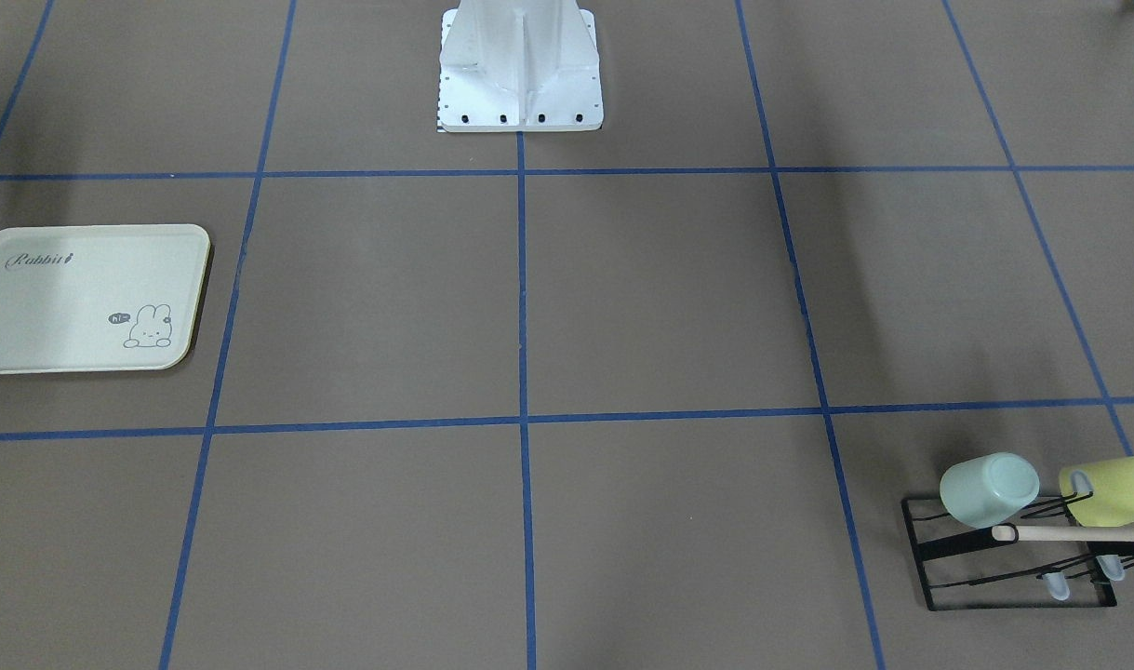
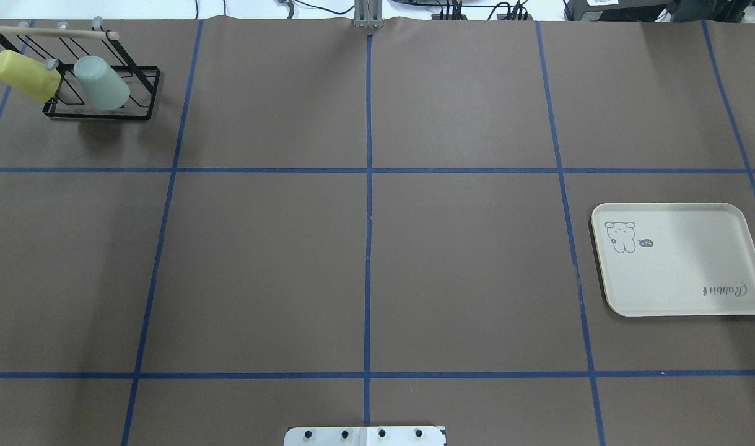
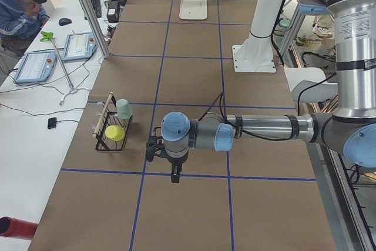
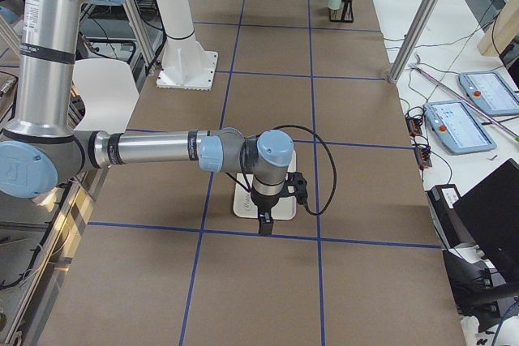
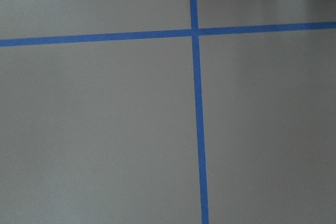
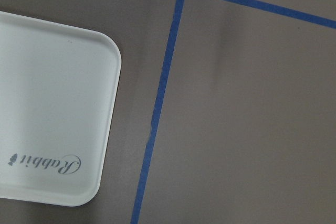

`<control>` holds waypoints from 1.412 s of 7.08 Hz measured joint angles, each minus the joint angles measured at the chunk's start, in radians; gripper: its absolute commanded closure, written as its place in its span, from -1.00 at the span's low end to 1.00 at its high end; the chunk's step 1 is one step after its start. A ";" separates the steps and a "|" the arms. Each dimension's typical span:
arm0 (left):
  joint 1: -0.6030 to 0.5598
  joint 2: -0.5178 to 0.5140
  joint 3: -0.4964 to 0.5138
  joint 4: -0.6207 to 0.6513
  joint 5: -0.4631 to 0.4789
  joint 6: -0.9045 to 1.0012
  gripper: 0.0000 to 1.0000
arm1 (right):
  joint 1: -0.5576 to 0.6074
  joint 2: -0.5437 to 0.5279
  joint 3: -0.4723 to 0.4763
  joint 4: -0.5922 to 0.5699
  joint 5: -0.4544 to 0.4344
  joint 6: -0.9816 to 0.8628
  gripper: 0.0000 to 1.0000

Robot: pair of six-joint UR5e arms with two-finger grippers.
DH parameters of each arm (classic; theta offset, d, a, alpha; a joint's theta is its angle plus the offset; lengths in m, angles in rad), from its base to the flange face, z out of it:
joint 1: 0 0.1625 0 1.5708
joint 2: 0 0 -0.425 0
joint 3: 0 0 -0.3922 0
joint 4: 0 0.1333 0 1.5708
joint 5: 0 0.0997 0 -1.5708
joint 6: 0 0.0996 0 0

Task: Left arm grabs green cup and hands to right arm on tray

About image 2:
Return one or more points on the pale green plastic cup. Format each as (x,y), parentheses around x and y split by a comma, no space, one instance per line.
(103,87)

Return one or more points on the black orange connector box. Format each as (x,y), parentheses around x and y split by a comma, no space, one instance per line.
(450,11)

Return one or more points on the black device box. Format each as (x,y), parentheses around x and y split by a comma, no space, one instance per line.
(614,11)

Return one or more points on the white metal base plate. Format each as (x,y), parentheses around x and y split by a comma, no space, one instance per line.
(366,435)

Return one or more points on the aluminium frame post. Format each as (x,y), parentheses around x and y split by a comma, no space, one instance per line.
(368,14)

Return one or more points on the beige rabbit serving tray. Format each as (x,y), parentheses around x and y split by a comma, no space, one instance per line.
(675,259)

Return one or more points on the yellow plastic cup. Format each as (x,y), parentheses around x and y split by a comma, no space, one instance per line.
(28,76)

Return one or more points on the black wire cup rack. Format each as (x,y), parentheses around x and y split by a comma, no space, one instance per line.
(60,47)

